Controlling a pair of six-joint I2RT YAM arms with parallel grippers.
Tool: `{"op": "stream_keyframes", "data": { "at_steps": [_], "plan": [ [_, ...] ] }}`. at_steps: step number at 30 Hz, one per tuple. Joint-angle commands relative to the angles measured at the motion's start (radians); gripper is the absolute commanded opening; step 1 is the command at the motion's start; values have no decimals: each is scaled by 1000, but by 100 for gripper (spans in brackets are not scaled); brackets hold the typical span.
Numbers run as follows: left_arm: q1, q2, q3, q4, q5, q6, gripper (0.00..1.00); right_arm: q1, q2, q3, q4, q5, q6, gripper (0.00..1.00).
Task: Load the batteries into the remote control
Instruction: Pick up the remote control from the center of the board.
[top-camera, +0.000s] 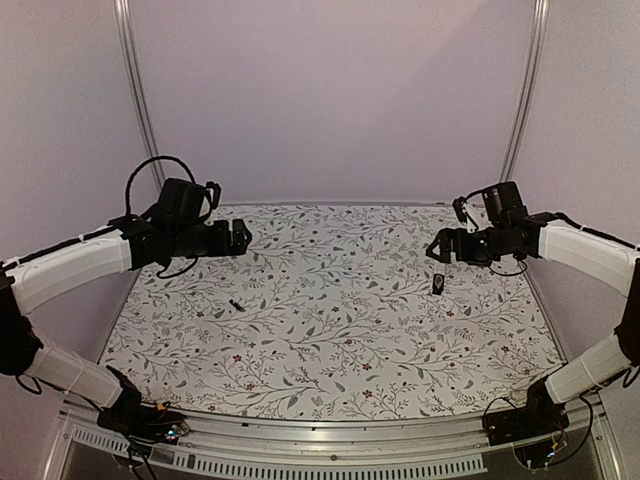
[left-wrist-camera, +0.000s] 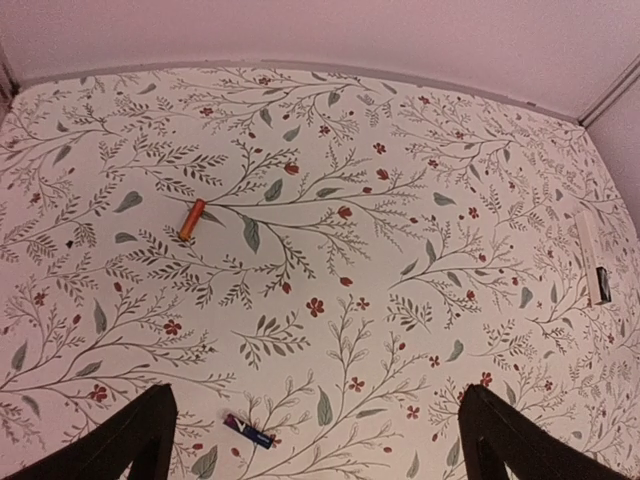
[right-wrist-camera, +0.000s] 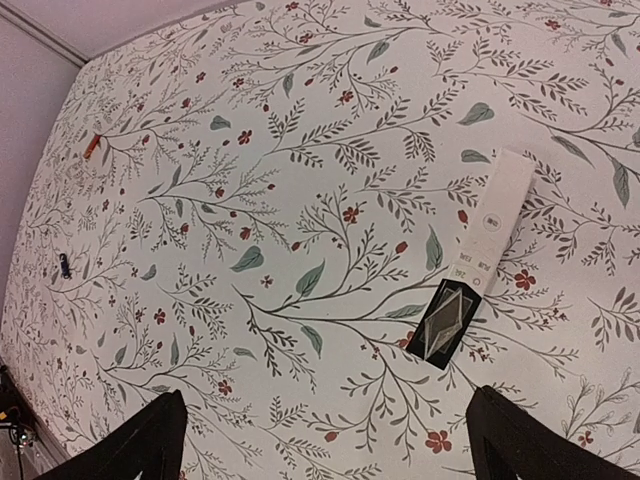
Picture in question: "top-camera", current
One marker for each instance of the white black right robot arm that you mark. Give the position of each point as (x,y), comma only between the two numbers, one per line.
(505,228)

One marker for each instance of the front aluminium rail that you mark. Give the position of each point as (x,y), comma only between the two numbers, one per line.
(228,447)

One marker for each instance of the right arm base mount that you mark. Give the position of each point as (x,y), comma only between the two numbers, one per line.
(514,425)

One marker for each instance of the floral patterned table mat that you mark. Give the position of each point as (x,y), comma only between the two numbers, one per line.
(340,323)

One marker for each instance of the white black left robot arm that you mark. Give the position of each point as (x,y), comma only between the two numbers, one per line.
(177,225)

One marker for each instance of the right aluminium frame post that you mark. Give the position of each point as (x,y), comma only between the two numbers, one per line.
(533,60)

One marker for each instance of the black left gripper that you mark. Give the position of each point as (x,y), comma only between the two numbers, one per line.
(223,246)

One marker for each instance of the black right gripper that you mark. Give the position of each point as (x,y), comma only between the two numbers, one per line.
(454,244)

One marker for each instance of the left aluminium frame post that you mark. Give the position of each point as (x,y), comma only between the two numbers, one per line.
(125,27)

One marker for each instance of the aluminium frame post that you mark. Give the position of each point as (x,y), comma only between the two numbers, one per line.
(125,27)
(533,60)

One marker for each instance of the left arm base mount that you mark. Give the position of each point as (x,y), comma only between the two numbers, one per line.
(157,423)

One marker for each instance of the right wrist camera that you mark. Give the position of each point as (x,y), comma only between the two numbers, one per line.
(467,214)

